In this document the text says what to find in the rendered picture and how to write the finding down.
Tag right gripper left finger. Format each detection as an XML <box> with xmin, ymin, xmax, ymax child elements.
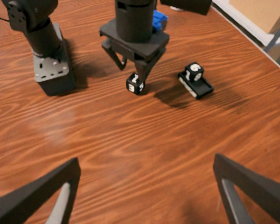
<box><xmin>0</xmin><ymin>157</ymin><xmax>81</xmax><ymax>224</ymax></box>

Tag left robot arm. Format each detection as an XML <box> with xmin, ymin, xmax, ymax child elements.
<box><xmin>1</xmin><ymin>0</ymin><xmax>213</xmax><ymax>85</ymax></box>

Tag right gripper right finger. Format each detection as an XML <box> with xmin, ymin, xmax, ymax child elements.
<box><xmin>213</xmin><ymin>153</ymin><xmax>280</xmax><ymax>224</ymax></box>

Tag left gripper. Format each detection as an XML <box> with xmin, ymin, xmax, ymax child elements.
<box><xmin>98</xmin><ymin>0</ymin><xmax>170</xmax><ymax>83</ymax></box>

